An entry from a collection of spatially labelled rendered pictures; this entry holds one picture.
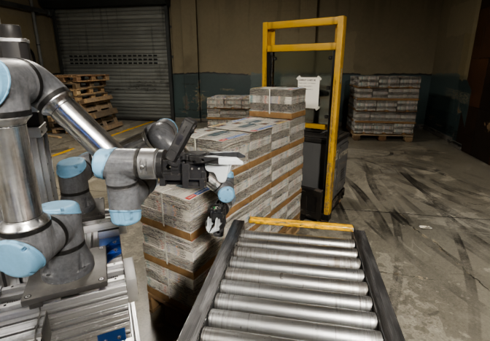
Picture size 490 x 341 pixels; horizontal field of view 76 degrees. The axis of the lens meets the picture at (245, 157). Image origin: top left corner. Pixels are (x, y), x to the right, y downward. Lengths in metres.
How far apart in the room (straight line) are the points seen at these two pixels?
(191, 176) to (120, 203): 0.19
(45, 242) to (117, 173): 0.29
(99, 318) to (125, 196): 0.54
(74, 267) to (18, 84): 0.56
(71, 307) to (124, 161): 0.60
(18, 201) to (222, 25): 8.08
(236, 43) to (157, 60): 2.21
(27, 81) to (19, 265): 0.45
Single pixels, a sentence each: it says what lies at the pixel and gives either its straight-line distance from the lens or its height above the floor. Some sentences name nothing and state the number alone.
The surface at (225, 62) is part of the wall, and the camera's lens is 8.67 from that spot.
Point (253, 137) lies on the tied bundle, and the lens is 1.97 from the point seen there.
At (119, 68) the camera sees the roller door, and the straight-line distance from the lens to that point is 9.78.
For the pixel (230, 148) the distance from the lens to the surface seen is 1.77.
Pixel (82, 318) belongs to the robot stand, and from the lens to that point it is 1.24.
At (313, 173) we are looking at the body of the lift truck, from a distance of 3.23.
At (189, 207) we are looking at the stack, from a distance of 1.58.
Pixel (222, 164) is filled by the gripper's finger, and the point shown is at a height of 1.23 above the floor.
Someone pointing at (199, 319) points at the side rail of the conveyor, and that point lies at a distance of 0.95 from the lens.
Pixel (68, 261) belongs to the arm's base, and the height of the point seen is 0.88.
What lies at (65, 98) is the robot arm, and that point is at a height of 1.36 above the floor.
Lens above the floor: 1.44
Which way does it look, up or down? 16 degrees down
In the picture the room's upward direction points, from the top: straight up
